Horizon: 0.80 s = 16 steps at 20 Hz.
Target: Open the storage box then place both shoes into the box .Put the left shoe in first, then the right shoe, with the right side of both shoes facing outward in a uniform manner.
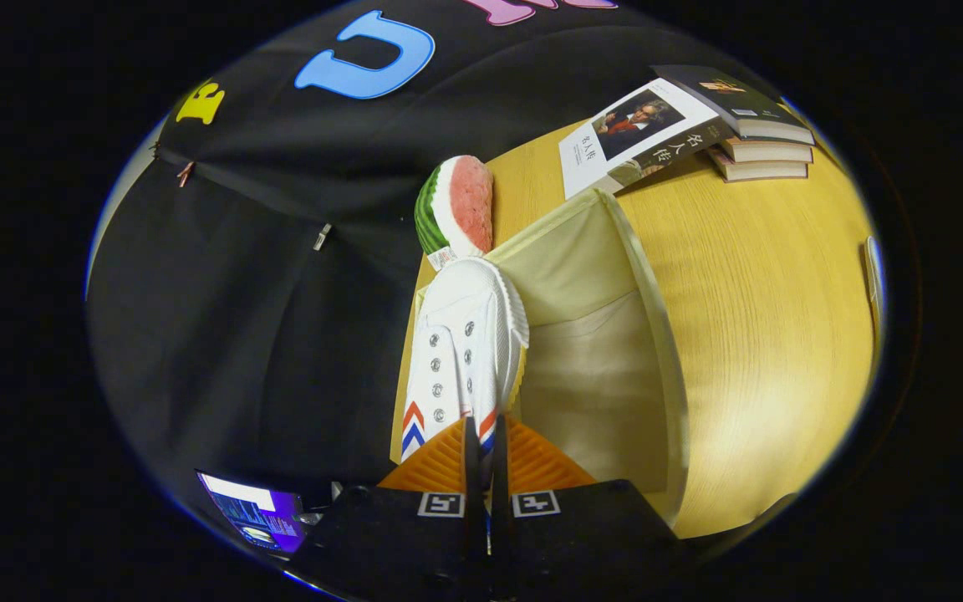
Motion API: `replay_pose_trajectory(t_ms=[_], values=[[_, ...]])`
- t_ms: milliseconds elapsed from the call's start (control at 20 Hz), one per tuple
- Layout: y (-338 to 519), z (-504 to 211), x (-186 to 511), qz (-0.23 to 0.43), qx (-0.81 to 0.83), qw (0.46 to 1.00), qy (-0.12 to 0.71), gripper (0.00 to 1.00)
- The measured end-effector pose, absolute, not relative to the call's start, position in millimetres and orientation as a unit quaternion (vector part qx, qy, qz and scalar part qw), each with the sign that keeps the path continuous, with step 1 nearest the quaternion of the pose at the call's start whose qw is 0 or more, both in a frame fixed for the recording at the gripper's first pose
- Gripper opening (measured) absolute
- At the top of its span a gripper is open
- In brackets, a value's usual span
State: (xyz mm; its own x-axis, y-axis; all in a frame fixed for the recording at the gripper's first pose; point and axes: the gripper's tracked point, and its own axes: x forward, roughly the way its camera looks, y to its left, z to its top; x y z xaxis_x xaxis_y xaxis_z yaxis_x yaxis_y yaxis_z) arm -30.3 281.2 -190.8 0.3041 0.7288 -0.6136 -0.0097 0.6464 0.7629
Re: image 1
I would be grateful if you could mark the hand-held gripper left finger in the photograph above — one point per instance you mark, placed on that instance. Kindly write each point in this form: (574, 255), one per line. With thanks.
(472, 468)

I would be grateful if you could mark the watermelon slice toy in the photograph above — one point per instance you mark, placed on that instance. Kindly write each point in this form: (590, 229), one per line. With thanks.
(465, 201)

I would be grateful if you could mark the white canvas shoe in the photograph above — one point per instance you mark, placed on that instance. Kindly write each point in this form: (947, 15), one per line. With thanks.
(872, 284)
(456, 334)

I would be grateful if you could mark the black backdrop cloth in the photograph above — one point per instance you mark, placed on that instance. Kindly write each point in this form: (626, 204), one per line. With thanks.
(239, 334)

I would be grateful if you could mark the white portrait cover book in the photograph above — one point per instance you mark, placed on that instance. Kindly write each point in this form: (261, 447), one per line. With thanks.
(632, 134)

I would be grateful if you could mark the black cover book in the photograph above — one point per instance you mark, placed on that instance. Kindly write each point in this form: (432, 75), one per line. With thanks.
(732, 100)

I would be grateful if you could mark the beige fabric storage box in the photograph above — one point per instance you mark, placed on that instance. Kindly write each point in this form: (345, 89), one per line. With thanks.
(590, 359)

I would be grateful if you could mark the tan edged book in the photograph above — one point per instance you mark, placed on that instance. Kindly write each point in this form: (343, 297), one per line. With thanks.
(770, 152)
(761, 170)

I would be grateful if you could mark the silver clip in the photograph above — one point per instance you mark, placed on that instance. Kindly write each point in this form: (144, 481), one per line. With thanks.
(323, 237)

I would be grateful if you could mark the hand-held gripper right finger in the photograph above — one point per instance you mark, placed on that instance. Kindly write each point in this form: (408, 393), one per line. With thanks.
(500, 468)

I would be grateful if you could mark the red clip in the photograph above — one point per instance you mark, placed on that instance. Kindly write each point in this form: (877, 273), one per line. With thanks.
(185, 174)

